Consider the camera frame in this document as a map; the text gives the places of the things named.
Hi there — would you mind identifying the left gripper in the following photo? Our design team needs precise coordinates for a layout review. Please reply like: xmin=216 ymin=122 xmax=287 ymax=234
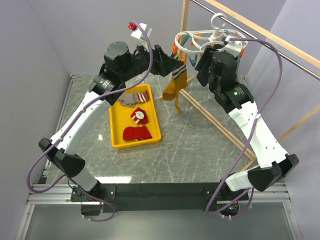
xmin=120 ymin=39 xmax=181 ymax=82

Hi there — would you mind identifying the mustard yellow sock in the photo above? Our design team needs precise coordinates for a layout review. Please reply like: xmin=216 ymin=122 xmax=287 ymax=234
xmin=174 ymin=73 xmax=188 ymax=115
xmin=162 ymin=64 xmax=188 ymax=101

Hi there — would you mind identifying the white round clip hanger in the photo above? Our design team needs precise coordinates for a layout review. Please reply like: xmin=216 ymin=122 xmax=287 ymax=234
xmin=171 ymin=12 xmax=247 ymax=67

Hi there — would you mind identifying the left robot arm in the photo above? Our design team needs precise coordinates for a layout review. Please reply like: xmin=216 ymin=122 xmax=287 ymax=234
xmin=38 ymin=41 xmax=181 ymax=201

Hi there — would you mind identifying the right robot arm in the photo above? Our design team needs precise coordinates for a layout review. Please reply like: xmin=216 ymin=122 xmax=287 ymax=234
xmin=195 ymin=46 xmax=299 ymax=200

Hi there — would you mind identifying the grey sock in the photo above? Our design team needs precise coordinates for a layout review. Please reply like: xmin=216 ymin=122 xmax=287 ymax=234
xmin=118 ymin=93 xmax=139 ymax=108

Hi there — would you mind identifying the red white patterned sock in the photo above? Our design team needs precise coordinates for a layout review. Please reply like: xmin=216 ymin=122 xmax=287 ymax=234
xmin=130 ymin=107 xmax=149 ymax=125

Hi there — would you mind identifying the yellow plastic tray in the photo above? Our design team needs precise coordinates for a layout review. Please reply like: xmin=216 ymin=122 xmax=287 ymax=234
xmin=109 ymin=84 xmax=162 ymax=149

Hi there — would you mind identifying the metal hanging rod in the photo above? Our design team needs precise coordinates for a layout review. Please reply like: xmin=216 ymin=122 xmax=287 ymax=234
xmin=191 ymin=0 xmax=320 ymax=81

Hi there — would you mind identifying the black base bar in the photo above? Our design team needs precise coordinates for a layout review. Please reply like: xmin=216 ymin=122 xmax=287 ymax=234
xmin=70 ymin=182 xmax=245 ymax=216

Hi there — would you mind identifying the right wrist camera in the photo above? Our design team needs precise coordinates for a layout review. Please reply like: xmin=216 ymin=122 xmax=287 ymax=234
xmin=217 ymin=35 xmax=248 ymax=58

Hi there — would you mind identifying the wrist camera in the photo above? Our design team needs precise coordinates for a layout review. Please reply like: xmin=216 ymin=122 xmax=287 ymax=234
xmin=217 ymin=35 xmax=248 ymax=58
xmin=127 ymin=22 xmax=152 ymax=50

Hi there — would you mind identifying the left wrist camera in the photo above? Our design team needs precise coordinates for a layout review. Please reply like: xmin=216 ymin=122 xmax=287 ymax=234
xmin=127 ymin=22 xmax=152 ymax=50

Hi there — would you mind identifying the wooden rack frame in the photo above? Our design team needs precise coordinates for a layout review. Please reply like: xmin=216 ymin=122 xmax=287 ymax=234
xmin=158 ymin=0 xmax=320 ymax=176

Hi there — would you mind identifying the aluminium rail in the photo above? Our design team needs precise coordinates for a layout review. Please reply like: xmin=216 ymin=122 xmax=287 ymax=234
xmin=14 ymin=73 xmax=76 ymax=240

